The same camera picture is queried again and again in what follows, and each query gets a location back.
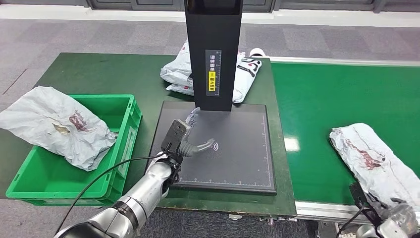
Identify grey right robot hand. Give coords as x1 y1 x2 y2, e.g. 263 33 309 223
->
377 197 420 231

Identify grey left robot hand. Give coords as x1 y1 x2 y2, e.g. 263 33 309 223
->
178 107 216 158

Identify white parcel red dot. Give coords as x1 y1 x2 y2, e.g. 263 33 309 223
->
329 122 420 213

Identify white parcel red print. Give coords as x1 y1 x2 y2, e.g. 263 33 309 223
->
0 86 118 172

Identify black inbound scanner machine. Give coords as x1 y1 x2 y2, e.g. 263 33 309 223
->
146 0 277 195

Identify flat white parcel bag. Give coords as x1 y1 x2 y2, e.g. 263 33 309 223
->
165 82 195 96

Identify white parcel black print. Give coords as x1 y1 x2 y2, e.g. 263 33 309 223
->
232 51 263 104

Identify green conveyor belt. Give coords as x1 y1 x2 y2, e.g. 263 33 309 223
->
270 61 420 206

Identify black yellow label sticker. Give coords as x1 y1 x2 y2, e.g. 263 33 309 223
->
205 49 222 97

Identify green plastic crate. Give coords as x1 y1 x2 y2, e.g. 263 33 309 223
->
5 94 142 207

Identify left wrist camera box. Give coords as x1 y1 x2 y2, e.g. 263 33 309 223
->
160 119 192 155

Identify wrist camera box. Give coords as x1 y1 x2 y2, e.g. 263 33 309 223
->
349 181 371 208
160 119 192 155

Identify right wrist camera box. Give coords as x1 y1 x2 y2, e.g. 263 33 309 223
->
349 181 371 208

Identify aluminium conveyor frame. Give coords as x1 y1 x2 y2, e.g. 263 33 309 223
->
269 56 420 227

